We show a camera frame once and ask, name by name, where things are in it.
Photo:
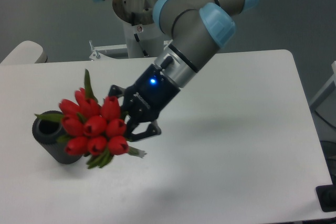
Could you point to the red tulip bouquet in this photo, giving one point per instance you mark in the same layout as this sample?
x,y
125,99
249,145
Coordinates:
x,y
93,130

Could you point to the black clamp at table edge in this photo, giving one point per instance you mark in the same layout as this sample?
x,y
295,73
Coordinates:
x,y
326,197

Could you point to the black ribbed cylindrical vase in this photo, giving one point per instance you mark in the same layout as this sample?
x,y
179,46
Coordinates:
x,y
46,134

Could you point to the white furniture frame at right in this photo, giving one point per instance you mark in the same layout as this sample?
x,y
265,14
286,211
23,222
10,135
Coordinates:
x,y
323,92

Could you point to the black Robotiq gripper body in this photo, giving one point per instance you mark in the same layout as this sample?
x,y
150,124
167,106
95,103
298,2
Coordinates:
x,y
149,95

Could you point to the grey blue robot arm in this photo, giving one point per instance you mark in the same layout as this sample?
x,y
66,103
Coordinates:
x,y
198,30

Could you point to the white chair armrest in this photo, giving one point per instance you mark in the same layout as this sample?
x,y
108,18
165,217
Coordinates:
x,y
27,52

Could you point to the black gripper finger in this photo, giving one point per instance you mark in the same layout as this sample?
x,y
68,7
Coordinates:
x,y
118,92
152,130

